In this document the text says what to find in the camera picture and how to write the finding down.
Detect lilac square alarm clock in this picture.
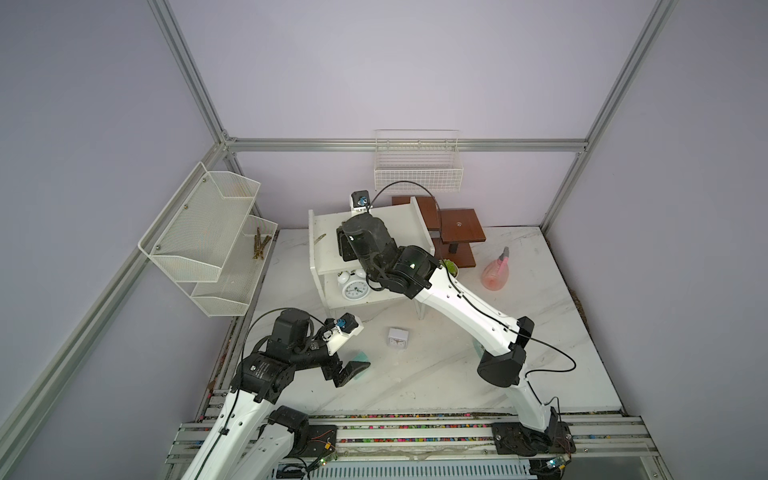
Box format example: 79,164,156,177
387,328,410,349

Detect white twin-bell alarm clock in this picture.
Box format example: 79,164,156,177
337,269,371,301

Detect mint green square alarm clock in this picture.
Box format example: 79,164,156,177
346,352,371,379

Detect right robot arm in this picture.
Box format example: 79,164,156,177
337,212,575,457

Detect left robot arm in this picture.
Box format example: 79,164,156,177
183,307,370,479

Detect white two-tier shelf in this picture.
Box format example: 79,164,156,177
309,200,435,315

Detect brown twigs in rack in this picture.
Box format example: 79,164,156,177
252,227,272,260

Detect small potted green succulent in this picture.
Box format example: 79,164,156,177
442,259,459,278

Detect brown wooden stepped stand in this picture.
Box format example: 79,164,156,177
415,196,486,271

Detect pink spray bottle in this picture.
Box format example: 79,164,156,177
481,247,509,291

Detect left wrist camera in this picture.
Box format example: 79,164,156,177
321,313,364,356

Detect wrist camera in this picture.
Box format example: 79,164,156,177
321,313,364,356
350,190,371,215

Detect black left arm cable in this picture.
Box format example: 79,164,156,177
191,307,328,480

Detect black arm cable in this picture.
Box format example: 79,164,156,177
191,307,328,480
365,179,578,415

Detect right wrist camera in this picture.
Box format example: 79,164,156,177
350,190,371,215

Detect white mesh wall rack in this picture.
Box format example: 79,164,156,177
138,163,278,317

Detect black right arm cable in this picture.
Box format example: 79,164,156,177
365,179,578,415

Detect white wire wall basket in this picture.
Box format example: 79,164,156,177
373,129,464,193

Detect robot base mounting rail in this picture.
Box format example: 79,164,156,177
164,392,673,480

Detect aluminium frame rails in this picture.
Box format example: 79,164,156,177
1,1,677,477

